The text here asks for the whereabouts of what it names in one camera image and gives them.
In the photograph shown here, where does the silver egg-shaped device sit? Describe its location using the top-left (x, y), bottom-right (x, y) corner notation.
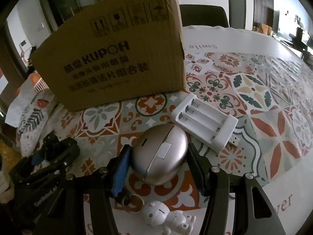
top-left (131, 124), bottom-right (189, 186)

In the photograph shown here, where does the dark interior door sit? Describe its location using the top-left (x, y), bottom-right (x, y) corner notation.
top-left (226, 0), bottom-right (247, 28)

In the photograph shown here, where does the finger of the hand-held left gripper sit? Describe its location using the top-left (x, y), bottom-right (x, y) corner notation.
top-left (9, 149), bottom-right (69, 184)

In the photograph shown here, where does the patterned table runner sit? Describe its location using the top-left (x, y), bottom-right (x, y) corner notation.
top-left (49, 44), bottom-right (313, 211)

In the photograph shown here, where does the floral fabric tissue pouch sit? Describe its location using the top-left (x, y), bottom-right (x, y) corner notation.
top-left (5, 78), bottom-right (58, 157)

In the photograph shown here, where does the dark glass sliding door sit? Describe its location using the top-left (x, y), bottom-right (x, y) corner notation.
top-left (37, 0), bottom-right (176, 33)

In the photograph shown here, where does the dark dining chair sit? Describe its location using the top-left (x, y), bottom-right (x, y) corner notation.
top-left (180, 4), bottom-right (230, 27)

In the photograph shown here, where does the white fruit basket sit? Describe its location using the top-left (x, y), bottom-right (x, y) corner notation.
top-left (32, 75), bottom-right (49, 92)

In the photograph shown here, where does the white battery charger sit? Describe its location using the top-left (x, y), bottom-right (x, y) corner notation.
top-left (170, 93), bottom-right (241, 153)

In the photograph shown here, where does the dark slatted wall panel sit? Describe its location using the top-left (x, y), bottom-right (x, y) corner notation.
top-left (252, 0), bottom-right (280, 33)

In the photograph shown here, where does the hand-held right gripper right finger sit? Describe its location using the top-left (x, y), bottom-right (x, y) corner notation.
top-left (187, 142), bottom-right (286, 235)

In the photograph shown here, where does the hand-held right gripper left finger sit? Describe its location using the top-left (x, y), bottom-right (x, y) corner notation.
top-left (37, 144), bottom-right (134, 235)

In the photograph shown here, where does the brown cardboard box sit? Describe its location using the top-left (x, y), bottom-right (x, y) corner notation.
top-left (29, 0), bottom-right (186, 112)

